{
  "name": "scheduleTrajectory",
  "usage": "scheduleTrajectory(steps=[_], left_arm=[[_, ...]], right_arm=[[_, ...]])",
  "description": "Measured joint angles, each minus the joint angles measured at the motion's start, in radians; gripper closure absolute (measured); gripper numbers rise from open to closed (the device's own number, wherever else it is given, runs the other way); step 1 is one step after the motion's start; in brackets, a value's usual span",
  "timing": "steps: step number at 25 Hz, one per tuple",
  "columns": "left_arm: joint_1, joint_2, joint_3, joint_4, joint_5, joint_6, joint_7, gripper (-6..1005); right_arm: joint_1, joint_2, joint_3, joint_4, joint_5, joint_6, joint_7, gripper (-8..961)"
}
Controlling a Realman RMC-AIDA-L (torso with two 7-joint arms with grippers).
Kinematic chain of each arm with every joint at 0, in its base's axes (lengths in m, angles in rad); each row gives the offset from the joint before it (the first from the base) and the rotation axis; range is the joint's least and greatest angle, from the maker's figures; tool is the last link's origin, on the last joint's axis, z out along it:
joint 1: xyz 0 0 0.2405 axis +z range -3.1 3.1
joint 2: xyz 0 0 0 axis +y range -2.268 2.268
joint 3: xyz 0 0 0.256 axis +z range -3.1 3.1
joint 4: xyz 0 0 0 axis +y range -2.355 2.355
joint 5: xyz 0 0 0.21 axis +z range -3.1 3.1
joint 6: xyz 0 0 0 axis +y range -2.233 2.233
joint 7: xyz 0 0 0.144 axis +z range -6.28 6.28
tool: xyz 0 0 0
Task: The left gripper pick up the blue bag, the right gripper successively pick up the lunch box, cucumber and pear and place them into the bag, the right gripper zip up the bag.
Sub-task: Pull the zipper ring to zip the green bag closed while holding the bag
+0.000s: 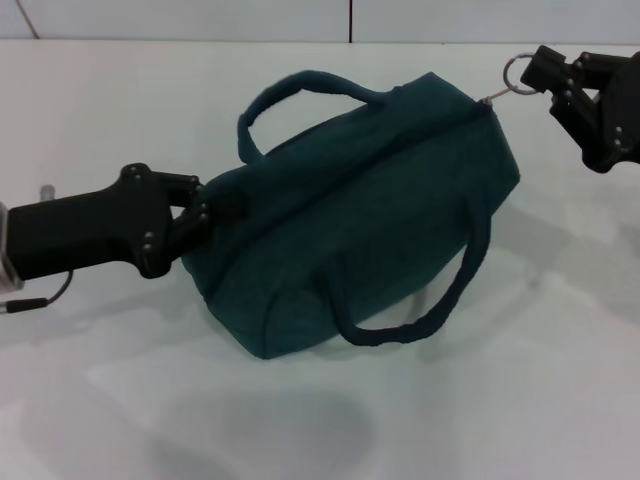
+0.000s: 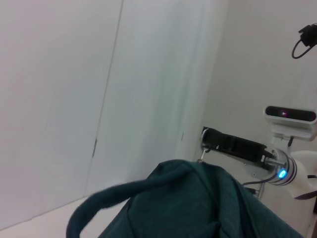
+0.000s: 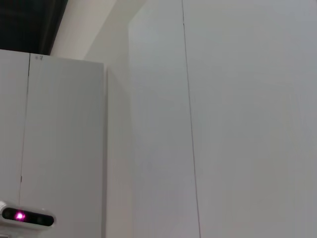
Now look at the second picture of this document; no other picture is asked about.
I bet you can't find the teal insulated lunch bag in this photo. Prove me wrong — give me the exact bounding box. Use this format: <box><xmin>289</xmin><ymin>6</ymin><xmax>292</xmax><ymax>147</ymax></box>
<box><xmin>66</xmin><ymin>159</ymin><xmax>306</xmax><ymax>238</ymax></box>

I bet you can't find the right arm cable with plug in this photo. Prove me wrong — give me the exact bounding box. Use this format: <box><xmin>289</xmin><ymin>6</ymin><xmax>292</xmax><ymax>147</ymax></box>
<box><xmin>241</xmin><ymin>173</ymin><xmax>277</xmax><ymax>196</ymax></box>

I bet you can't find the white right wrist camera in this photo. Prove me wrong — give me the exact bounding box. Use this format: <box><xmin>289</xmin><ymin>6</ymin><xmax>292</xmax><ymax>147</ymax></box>
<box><xmin>263</xmin><ymin>106</ymin><xmax>317</xmax><ymax>149</ymax></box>

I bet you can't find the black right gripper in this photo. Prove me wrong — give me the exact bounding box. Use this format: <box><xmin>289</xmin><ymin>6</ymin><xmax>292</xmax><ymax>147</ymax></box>
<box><xmin>200</xmin><ymin>126</ymin><xmax>276</xmax><ymax>172</ymax></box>

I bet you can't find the black wall device with cable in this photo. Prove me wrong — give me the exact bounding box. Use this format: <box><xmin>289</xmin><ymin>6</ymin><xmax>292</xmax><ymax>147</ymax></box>
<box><xmin>291</xmin><ymin>23</ymin><xmax>317</xmax><ymax>60</ymax></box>

